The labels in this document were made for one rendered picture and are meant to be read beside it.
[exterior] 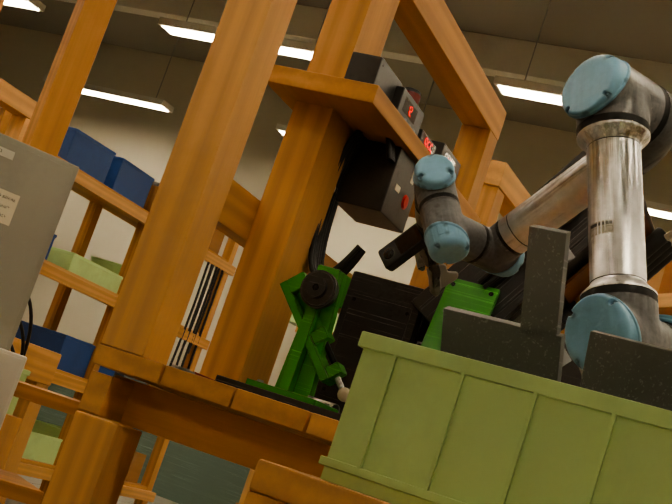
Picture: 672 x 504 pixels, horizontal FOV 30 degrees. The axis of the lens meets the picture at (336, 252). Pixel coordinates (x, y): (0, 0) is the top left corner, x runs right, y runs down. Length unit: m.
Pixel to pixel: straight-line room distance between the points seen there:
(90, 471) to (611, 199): 0.97
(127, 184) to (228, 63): 5.94
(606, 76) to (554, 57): 8.39
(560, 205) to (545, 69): 8.18
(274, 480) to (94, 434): 0.84
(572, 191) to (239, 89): 0.61
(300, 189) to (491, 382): 1.30
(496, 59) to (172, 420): 8.53
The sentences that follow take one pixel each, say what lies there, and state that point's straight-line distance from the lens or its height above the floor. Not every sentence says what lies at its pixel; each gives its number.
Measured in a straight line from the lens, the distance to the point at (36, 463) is 8.17.
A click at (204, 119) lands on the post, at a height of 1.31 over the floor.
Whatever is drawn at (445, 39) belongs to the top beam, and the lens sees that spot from 3.13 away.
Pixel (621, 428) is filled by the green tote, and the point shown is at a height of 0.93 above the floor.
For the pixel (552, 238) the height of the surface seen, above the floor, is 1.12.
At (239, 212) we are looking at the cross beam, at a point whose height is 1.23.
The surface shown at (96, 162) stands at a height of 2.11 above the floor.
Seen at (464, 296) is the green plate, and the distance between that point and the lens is 2.68.
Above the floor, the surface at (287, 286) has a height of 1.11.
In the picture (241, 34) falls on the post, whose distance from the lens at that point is 2.29.
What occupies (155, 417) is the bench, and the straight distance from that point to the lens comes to 2.23.
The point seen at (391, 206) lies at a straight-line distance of 2.72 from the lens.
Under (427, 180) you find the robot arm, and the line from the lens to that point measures 2.25.
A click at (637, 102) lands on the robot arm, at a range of 2.04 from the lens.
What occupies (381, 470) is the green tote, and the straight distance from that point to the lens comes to 1.36.
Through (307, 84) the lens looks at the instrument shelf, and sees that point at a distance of 2.54.
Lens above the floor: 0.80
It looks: 9 degrees up
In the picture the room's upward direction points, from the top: 19 degrees clockwise
